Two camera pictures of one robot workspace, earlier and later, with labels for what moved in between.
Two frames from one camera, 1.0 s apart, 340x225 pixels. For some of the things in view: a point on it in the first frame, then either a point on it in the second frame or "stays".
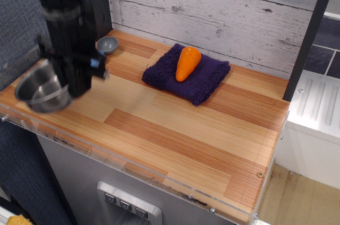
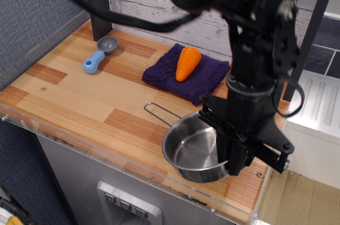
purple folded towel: (161, 71) stays
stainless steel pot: (41, 87) -> (190, 144)
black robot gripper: (70, 42) -> (245, 128)
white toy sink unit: (309, 146) stays
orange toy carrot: (189, 58) stays
